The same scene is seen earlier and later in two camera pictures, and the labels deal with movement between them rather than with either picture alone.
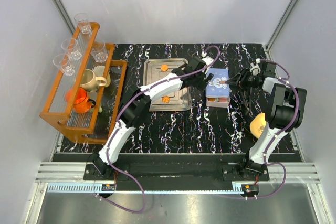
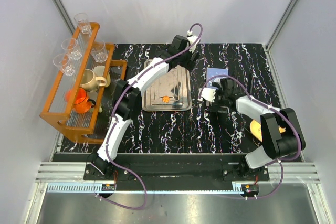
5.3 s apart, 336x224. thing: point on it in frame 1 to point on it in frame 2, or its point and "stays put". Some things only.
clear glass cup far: x=82 y=20 stays put
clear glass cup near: x=62 y=61 stays put
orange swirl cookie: x=166 y=99 stays put
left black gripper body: x=198 y=79 to x=184 y=57
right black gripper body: x=249 y=80 to x=219 y=101
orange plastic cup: x=82 y=104 stays put
